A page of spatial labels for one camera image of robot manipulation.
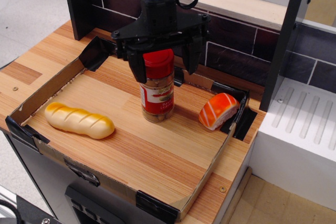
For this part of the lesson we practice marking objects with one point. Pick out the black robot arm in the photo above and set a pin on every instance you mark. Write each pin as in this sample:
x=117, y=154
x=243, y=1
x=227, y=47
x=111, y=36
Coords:
x=161, y=26

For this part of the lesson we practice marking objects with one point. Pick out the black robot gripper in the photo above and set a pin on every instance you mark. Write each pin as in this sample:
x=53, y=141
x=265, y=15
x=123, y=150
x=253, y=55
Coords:
x=161, y=26

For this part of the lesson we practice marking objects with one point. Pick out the wooden shelf board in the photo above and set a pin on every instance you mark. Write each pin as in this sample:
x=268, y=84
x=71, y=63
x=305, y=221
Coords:
x=256, y=12

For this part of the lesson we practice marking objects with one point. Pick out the basil leaves bottle red lid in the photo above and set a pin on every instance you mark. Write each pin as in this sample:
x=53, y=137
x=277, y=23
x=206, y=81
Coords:
x=157, y=94

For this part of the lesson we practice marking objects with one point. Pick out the black vertical post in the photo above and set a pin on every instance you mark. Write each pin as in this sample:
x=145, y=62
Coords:
x=294, y=16

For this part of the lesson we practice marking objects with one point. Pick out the toy salmon nigiri sushi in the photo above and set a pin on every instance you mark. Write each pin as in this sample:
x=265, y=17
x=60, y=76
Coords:
x=218, y=110

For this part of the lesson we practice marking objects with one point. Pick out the brass screw front right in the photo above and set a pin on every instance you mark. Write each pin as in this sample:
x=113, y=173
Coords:
x=222, y=189

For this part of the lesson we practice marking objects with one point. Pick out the white toy sink unit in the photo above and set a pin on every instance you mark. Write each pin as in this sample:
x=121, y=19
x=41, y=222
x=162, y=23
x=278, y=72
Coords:
x=295, y=146

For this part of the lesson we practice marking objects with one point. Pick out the toy bread loaf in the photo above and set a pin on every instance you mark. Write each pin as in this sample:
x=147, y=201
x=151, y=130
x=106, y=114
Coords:
x=78, y=121

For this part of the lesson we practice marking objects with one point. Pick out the black left side panel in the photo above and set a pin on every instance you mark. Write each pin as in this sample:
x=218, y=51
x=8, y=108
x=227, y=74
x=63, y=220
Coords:
x=81, y=17

